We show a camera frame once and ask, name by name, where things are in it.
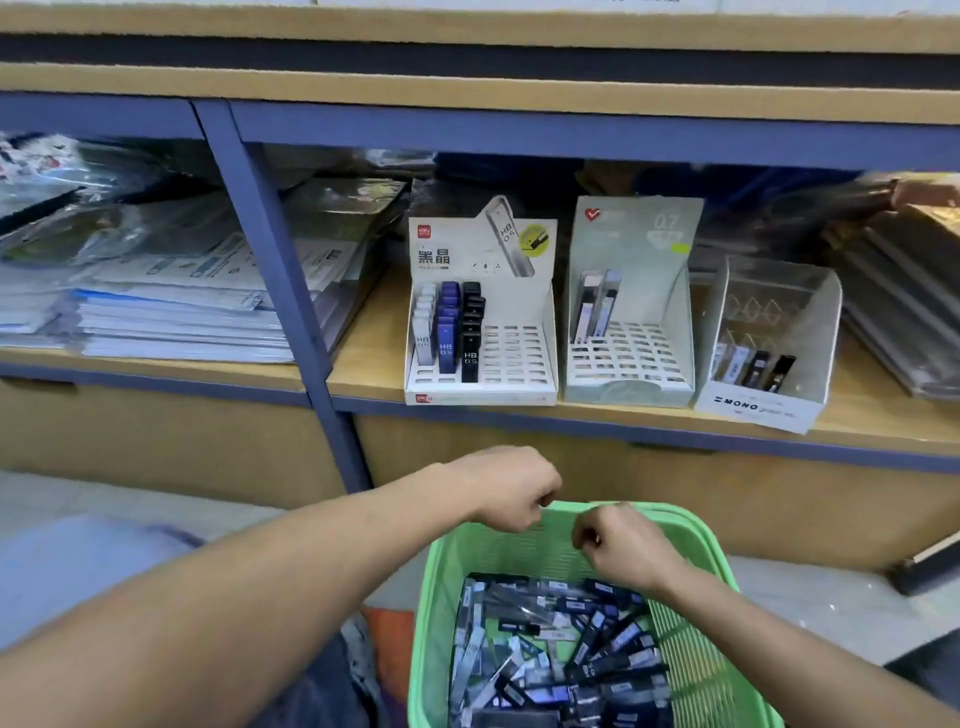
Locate person's left hand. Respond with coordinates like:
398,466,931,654
435,445,564,534

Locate person's right hand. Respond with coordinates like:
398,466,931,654
571,502,695,599

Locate green plastic basket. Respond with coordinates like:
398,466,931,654
408,499,785,728

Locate white display box red label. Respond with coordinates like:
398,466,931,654
402,195,560,407

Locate pile of lead cases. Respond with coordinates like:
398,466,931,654
450,573,674,728

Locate row of HB lead cases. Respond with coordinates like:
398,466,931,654
411,279,488,384

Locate clear plastic display box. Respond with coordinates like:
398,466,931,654
693,255,845,437

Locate pale green display box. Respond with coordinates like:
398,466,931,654
562,195,705,410

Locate person's right forearm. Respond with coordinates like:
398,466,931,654
645,562,960,728

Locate person's left forearm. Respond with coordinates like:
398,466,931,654
0,462,482,728

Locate colourful printed mat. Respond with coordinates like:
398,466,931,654
367,607,422,707

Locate grey sneaker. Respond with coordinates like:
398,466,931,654
342,615,384,707

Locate dark plastic-wrapped packs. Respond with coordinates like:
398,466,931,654
690,180,960,404

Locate stack of wrapped paper packs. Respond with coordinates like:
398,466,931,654
0,135,410,366

